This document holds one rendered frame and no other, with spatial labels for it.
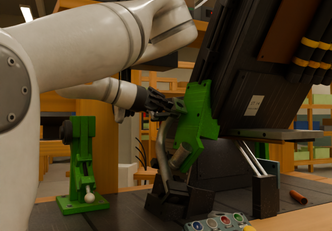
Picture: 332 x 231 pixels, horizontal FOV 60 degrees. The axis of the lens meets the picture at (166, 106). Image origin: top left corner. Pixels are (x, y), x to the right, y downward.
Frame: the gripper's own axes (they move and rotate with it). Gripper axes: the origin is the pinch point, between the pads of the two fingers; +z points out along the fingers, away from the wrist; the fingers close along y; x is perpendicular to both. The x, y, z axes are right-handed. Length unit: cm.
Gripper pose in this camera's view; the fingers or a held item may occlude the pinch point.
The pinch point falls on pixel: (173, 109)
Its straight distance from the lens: 87.4
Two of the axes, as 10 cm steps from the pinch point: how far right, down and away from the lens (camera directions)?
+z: 8.5, 2.7, 4.5
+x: -5.0, 6.9, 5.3
